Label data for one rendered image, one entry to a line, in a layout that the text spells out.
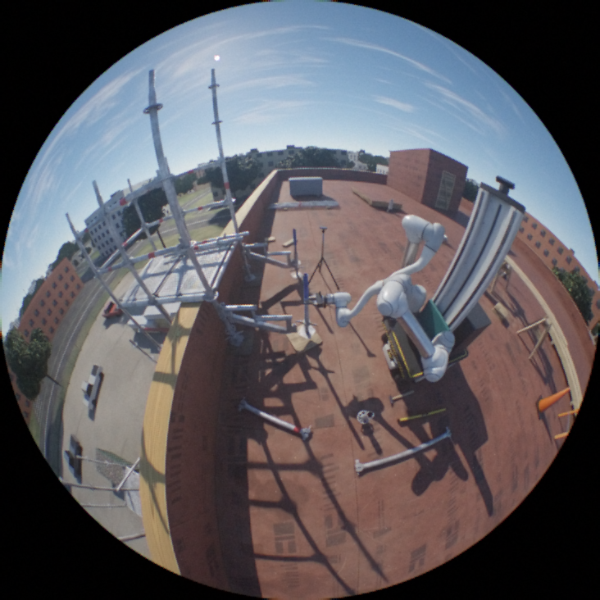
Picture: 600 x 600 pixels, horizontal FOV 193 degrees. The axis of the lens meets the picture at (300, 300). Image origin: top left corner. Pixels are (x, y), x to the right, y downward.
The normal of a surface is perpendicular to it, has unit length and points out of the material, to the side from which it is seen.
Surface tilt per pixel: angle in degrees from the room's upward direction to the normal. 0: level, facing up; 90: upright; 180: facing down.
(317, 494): 0
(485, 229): 90
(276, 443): 0
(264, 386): 0
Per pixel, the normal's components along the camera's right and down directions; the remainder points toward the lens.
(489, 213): -1.00, 0.09
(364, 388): -0.04, -0.69
